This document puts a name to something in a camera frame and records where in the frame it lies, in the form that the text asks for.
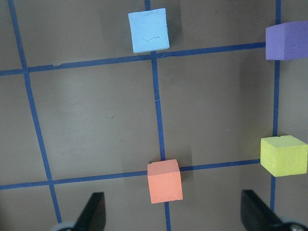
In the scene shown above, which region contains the yellow foam block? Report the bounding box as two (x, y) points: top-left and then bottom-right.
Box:
(260, 135), (308, 177)

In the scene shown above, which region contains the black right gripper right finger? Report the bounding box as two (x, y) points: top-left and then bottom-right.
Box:
(241, 190), (292, 231)

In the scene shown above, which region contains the light blue foam block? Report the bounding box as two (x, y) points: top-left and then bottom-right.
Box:
(128, 8), (169, 53)

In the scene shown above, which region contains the orange foam block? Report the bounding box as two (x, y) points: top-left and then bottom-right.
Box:
(147, 159), (183, 204)

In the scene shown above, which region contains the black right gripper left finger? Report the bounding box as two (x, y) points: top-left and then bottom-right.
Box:
(73, 192), (106, 231)

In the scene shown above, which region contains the purple foam block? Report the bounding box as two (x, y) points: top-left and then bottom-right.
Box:
(266, 21), (308, 61)

